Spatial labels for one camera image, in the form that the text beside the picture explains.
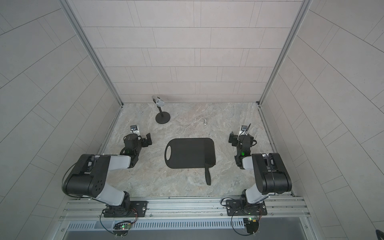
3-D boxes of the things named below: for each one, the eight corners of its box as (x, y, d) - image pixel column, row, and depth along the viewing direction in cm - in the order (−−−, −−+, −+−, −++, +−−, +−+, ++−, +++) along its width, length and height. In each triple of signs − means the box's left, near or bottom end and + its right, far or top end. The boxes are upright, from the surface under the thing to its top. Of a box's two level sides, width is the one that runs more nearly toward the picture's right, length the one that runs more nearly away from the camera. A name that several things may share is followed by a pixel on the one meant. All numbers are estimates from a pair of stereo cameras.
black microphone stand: (155, 123, 106) (154, 120, 103) (158, 109, 115) (157, 105, 112) (169, 123, 107) (168, 120, 103) (171, 109, 115) (170, 106, 112)
